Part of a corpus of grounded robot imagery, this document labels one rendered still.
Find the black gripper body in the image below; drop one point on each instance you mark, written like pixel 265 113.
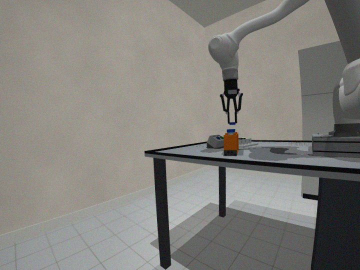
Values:
pixel 230 83

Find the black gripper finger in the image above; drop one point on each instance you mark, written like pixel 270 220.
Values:
pixel 228 105
pixel 235 105

